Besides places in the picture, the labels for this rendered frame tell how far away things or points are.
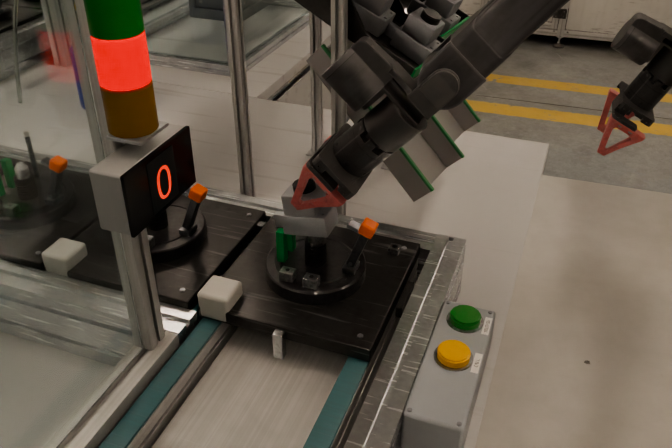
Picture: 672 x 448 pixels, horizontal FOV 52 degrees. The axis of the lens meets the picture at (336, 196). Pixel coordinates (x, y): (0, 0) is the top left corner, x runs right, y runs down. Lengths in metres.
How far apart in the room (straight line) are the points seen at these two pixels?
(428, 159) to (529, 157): 0.42
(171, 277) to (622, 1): 4.21
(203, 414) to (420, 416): 0.26
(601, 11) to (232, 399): 4.29
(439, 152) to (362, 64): 0.44
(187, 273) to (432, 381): 0.37
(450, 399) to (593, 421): 0.23
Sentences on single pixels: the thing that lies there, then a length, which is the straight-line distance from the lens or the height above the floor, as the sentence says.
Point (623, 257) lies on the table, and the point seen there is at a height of 0.86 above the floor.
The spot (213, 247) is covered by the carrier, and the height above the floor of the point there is 0.97.
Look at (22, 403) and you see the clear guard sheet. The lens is 0.76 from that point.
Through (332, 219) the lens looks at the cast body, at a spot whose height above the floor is 1.06.
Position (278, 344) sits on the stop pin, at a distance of 0.89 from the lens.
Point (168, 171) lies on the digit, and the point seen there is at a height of 1.21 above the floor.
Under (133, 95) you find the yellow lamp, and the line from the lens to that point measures 0.69.
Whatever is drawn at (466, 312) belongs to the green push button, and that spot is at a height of 0.97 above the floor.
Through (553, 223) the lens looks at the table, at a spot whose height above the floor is 0.86.
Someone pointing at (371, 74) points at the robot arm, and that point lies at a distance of 0.78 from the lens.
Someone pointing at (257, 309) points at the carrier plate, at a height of 0.97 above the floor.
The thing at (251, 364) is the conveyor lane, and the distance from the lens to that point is 0.92.
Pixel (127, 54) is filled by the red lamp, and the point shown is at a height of 1.35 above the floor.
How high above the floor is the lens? 1.57
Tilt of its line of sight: 31 degrees down
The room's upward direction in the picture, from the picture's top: straight up
